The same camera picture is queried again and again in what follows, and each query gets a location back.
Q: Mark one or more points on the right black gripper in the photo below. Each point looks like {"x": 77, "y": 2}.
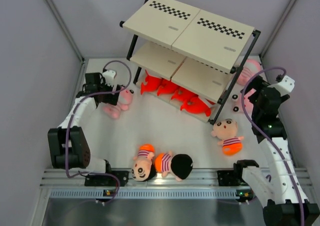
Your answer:
{"x": 257, "y": 83}

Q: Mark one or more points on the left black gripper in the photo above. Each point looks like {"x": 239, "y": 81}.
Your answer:
{"x": 111, "y": 99}

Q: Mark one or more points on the pink striped frog plush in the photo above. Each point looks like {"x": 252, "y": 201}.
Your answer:
{"x": 124, "y": 100}
{"x": 237, "y": 102}
{"x": 250, "y": 68}

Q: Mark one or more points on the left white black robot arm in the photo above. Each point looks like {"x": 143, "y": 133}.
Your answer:
{"x": 68, "y": 145}

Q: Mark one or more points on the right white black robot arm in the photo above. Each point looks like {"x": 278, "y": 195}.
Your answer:
{"x": 283, "y": 201}

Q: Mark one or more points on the boy doll near shelf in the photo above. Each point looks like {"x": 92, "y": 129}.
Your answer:
{"x": 227, "y": 132}

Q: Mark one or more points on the red whale plush leftmost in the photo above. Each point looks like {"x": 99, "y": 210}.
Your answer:
{"x": 150, "y": 84}

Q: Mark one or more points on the red whale plush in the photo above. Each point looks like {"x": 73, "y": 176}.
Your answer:
{"x": 167, "y": 87}
{"x": 150, "y": 84}
{"x": 198, "y": 105}
{"x": 183, "y": 95}

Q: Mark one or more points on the red whale plush rightmost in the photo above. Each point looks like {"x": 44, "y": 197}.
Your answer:
{"x": 198, "y": 105}

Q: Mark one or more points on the boy doll face up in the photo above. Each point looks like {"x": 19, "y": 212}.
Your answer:
{"x": 143, "y": 168}

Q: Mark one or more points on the boy doll black hair back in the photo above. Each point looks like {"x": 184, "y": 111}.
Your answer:
{"x": 178, "y": 165}

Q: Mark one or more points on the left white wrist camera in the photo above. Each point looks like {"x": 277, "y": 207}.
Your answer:
{"x": 109, "y": 75}

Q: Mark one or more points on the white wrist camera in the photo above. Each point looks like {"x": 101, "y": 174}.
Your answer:
{"x": 109, "y": 75}
{"x": 285, "y": 86}

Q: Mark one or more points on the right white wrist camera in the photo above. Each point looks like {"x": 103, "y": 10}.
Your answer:
{"x": 285, "y": 86}

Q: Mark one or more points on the beige three-tier shelf black frame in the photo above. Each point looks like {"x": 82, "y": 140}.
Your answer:
{"x": 198, "y": 50}

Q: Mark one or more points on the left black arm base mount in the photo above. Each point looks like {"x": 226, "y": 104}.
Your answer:
{"x": 107, "y": 181}

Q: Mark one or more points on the grey slotted cable duct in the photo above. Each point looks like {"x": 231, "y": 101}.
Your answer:
{"x": 126, "y": 193}

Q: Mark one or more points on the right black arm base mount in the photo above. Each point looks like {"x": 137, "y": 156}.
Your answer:
{"x": 227, "y": 178}

